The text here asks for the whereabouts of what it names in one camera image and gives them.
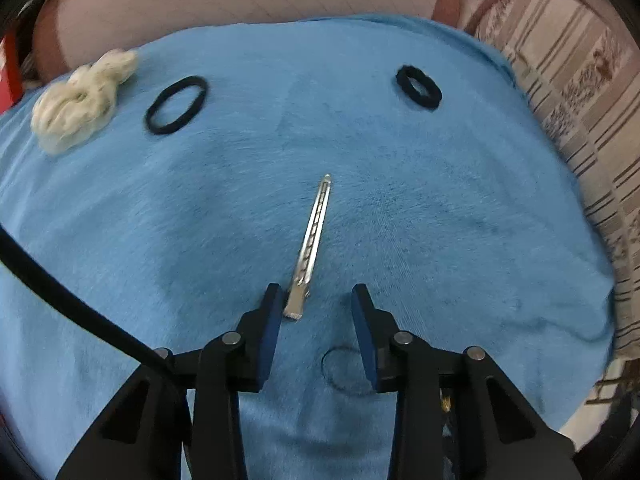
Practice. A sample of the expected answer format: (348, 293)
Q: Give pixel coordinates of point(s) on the silver metal hair clip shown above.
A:
(304, 268)

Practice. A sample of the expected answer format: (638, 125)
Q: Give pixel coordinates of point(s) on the blue cloth table cover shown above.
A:
(448, 202)

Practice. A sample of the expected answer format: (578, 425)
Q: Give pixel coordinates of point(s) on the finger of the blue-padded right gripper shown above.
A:
(454, 408)

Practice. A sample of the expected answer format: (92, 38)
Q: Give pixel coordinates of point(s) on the cream dotted scrunchie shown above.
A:
(70, 112)

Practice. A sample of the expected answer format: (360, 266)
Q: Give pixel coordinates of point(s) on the red cat box lid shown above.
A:
(11, 88)

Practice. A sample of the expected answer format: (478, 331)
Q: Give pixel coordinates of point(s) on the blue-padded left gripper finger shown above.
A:
(154, 425)

